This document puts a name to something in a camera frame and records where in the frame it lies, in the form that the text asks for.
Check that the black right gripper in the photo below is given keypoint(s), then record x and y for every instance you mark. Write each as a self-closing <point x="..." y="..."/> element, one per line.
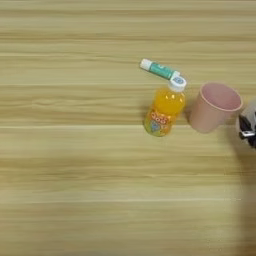
<point x="254" y="141"/>

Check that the clear packing tape roll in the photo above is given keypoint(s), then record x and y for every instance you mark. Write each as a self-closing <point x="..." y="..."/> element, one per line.
<point x="249" y="107"/>

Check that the pink plastic cup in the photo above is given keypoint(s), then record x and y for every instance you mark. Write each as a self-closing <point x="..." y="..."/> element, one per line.
<point x="206" y="116"/>

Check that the orange juice bottle white cap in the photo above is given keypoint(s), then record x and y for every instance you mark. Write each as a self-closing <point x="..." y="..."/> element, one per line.
<point x="165" y="106"/>

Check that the green and white glue stick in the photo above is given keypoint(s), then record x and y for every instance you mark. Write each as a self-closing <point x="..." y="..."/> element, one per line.
<point x="160" y="69"/>

